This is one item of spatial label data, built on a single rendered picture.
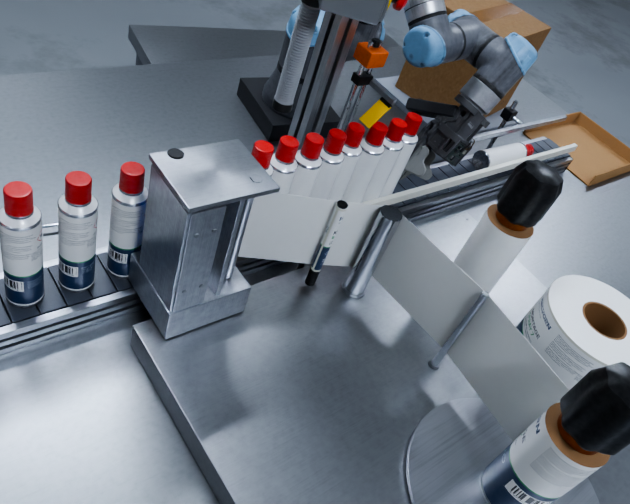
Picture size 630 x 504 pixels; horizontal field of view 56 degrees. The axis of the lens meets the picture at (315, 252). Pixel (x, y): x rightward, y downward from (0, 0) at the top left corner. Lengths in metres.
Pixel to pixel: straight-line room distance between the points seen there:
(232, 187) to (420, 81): 1.09
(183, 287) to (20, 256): 0.21
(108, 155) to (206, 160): 0.52
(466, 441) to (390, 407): 0.12
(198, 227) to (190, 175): 0.07
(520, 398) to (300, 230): 0.42
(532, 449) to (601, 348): 0.27
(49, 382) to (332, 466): 0.42
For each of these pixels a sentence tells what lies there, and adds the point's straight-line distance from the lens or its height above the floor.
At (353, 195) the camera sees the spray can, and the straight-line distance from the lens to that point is 1.19.
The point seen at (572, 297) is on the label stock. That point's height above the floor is 1.02.
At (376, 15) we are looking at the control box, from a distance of 0.96.
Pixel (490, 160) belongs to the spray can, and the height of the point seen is 0.92.
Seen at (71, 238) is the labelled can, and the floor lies 1.00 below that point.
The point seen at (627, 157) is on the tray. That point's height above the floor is 0.84.
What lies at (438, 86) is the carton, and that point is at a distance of 1.76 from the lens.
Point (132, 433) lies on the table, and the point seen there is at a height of 0.83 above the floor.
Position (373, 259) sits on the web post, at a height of 0.98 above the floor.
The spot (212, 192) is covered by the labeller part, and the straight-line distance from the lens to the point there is 0.76.
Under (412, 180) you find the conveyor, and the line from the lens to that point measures 1.41.
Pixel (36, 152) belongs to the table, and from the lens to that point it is 1.30.
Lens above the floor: 1.63
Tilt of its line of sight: 42 degrees down
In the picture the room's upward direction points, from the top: 22 degrees clockwise
